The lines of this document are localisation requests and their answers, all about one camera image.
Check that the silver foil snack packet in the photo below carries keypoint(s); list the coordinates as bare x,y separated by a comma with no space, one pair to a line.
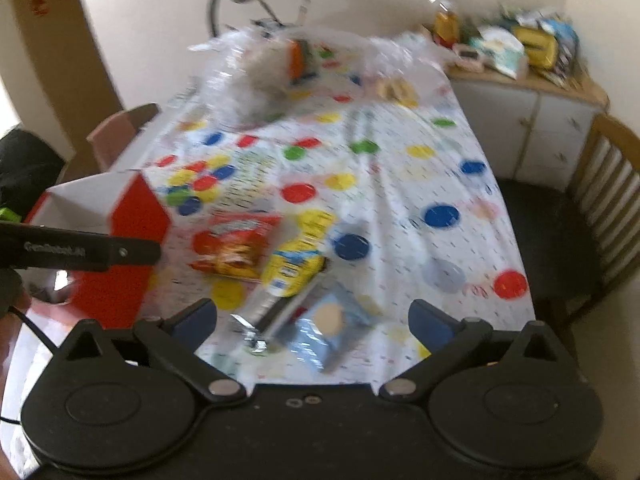
262,315

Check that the right wooden chair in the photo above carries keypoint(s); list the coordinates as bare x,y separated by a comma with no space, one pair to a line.
580,244

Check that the yellow minion snack packet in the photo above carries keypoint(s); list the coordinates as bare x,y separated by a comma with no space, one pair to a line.
295,262

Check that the clear plastic bag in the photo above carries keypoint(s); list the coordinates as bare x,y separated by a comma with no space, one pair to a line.
253,76

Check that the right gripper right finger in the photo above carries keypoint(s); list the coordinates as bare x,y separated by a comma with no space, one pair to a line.
451,343

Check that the white side cabinet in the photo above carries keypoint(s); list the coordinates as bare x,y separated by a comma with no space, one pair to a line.
530,130

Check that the left wooden chair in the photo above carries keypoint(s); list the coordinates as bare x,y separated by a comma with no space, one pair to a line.
112,136

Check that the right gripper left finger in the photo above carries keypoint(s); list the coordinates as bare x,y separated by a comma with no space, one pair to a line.
171,344

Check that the balloon print tablecloth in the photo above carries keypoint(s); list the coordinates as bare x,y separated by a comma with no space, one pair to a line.
419,215

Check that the red white cardboard box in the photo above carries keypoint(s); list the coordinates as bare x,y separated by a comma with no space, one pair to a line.
107,230

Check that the clutter on cabinet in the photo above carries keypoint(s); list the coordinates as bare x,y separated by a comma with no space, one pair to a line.
513,41

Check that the light blue snack packet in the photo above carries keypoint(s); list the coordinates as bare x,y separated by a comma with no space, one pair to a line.
329,328

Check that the wooden chair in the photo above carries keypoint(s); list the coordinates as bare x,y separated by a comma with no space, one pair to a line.
580,244
112,136

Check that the red lion snack bag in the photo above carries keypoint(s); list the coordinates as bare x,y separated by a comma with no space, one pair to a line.
234,244

